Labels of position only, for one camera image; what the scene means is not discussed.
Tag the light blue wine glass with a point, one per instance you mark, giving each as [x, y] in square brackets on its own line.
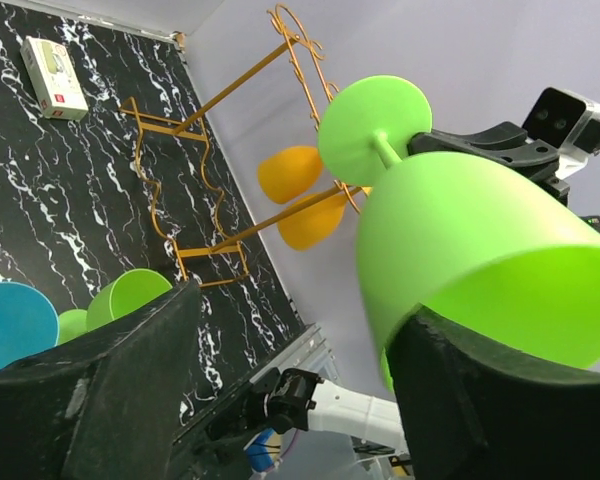
[28, 322]

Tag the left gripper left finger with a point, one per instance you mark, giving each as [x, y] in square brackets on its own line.
[106, 404]

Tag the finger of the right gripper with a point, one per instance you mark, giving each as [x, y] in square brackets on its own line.
[506, 144]

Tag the pale green wine glass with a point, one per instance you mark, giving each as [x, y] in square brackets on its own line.
[462, 235]

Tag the yellow wine glass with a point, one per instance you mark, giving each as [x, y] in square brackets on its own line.
[309, 226]
[289, 173]

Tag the small white box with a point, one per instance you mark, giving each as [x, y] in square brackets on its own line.
[53, 77]

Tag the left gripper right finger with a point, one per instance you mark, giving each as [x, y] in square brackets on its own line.
[473, 408]

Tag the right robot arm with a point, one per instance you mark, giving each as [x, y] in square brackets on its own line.
[300, 400]

